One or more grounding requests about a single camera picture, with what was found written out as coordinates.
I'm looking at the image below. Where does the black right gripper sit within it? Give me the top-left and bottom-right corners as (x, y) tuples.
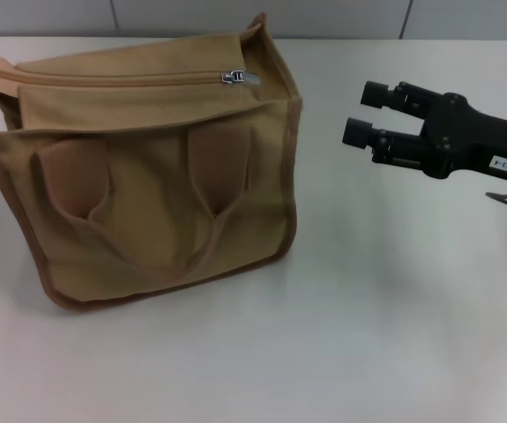
(341, 79), (507, 182)

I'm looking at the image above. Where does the silver metal zipper pull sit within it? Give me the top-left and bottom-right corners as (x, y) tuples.
(220, 69), (264, 87)

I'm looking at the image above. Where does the khaki canvas food bag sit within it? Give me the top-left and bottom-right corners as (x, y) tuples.
(0, 12), (304, 313)

